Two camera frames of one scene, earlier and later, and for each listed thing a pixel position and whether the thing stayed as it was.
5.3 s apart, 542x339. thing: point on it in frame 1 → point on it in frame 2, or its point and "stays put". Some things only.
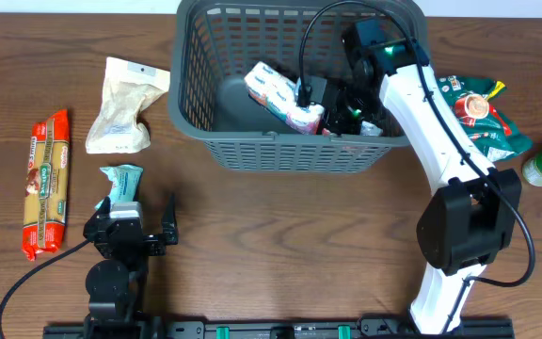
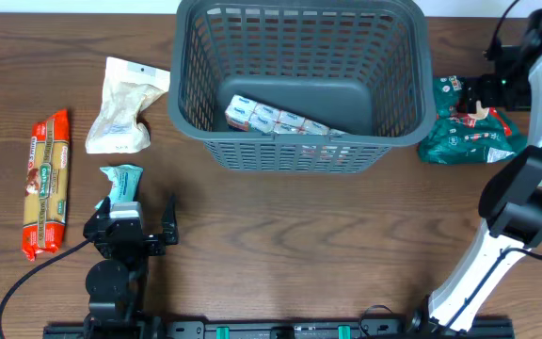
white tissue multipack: [279, 93] → [246, 115]
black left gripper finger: [105, 206] stays put
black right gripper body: [350, 110] → [511, 89]
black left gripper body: [154, 245] stays put
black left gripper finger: [169, 228] stays put
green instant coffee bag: [491, 130] stays put
